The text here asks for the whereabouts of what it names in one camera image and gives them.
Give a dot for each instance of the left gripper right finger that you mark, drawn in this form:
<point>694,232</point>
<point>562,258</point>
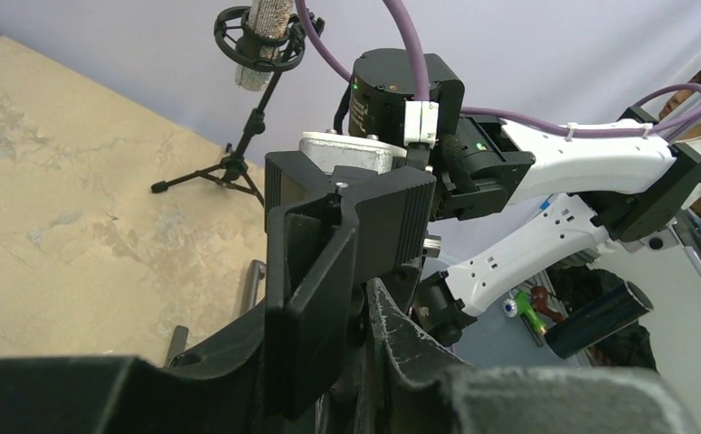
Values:
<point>413,384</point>

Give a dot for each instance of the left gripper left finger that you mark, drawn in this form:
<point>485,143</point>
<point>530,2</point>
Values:
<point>209,388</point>

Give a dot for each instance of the black round-base microphone stand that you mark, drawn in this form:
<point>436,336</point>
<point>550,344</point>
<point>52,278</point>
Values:
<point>327,235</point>

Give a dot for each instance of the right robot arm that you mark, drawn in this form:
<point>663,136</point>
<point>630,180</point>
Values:
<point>616,182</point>

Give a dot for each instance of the glitter silver-head microphone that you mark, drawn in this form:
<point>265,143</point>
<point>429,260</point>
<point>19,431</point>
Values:
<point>266,24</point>

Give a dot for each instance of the dark grey metal pipe fitting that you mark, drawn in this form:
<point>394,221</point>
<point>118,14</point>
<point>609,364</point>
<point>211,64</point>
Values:
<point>245,296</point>

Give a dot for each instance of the dark cylinder on floor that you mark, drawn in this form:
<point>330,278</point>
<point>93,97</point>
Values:
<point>604,316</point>

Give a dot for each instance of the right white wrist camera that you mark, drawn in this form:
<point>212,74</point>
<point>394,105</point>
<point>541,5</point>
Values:
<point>328,150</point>

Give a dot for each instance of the black shock-mount tripod stand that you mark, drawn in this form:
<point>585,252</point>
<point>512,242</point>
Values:
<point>232,172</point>

